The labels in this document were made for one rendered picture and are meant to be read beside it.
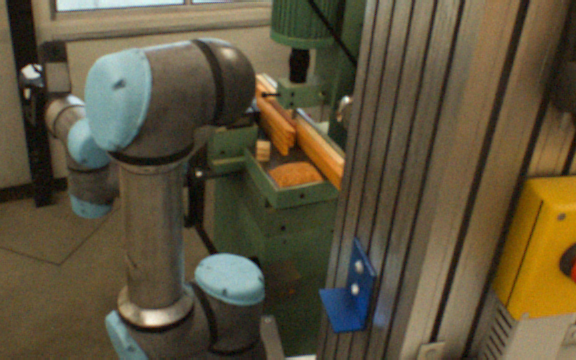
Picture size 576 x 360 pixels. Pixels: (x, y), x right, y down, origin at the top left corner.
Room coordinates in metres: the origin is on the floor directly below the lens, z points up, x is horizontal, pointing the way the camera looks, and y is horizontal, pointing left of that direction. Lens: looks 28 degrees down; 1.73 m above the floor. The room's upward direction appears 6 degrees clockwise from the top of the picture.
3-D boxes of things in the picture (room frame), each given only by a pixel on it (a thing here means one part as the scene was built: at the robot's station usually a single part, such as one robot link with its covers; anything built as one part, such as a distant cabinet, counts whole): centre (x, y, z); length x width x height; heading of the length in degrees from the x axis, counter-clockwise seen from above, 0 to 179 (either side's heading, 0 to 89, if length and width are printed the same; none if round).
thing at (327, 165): (1.53, 0.01, 0.92); 0.62 x 0.02 x 0.04; 28
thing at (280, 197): (1.54, 0.13, 0.87); 0.61 x 0.30 x 0.06; 28
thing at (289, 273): (1.26, 0.02, 0.58); 0.12 x 0.08 x 0.08; 118
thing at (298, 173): (1.33, 0.00, 0.91); 0.12 x 0.09 x 0.03; 118
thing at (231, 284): (0.77, 0.10, 0.98); 0.13 x 0.12 x 0.14; 131
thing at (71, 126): (0.88, 0.37, 1.21); 0.11 x 0.08 x 0.09; 41
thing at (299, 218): (1.62, -0.09, 0.76); 0.57 x 0.45 x 0.09; 118
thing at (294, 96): (1.57, 0.00, 1.03); 0.14 x 0.07 x 0.09; 118
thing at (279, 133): (1.53, 0.08, 0.94); 0.21 x 0.01 x 0.08; 28
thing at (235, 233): (1.62, -0.08, 0.36); 0.58 x 0.45 x 0.71; 118
